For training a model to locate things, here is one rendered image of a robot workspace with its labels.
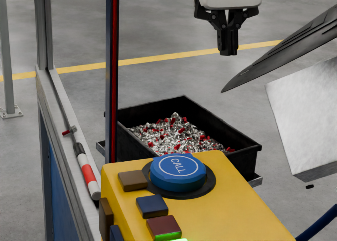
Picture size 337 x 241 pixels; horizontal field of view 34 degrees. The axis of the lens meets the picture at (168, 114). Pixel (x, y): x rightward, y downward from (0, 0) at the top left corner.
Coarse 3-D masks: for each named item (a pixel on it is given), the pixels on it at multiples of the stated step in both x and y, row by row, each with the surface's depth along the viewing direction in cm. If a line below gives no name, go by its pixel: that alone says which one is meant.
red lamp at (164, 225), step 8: (168, 216) 34; (152, 224) 34; (160, 224) 34; (168, 224) 34; (176, 224) 34; (152, 232) 33; (160, 232) 33; (168, 232) 33; (176, 232) 33; (160, 240) 33
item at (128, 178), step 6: (120, 174) 38; (126, 174) 39; (132, 174) 39; (138, 174) 39; (120, 180) 38; (126, 180) 38; (132, 180) 38; (138, 180) 38; (144, 180) 38; (126, 186) 37; (132, 186) 38; (138, 186) 38; (144, 186) 38
